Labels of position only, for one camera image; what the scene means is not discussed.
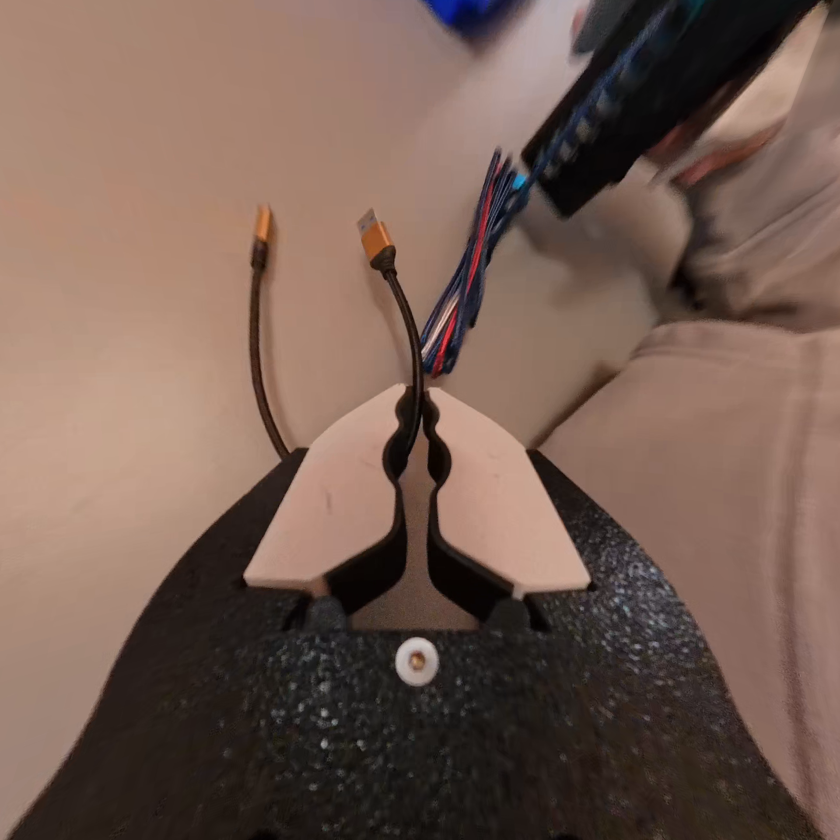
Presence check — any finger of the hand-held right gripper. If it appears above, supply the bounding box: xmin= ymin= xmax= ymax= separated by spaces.
xmin=570 ymin=0 xmax=647 ymax=56

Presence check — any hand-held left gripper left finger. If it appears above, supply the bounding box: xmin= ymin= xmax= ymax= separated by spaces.
xmin=243 ymin=384 xmax=421 ymax=614

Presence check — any black braided usb cable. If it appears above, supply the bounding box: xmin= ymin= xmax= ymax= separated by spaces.
xmin=248 ymin=203 xmax=426 ymax=473

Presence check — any black usb hub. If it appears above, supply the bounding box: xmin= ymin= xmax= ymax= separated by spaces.
xmin=521 ymin=0 xmax=828 ymax=219

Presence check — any bundle of coloured wires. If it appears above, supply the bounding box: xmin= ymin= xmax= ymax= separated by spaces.
xmin=420 ymin=150 xmax=532 ymax=378

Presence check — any blue object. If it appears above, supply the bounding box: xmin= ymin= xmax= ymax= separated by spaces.
xmin=423 ymin=0 xmax=526 ymax=40

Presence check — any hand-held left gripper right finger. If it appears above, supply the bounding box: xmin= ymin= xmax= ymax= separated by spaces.
xmin=423 ymin=387 xmax=592 ymax=621

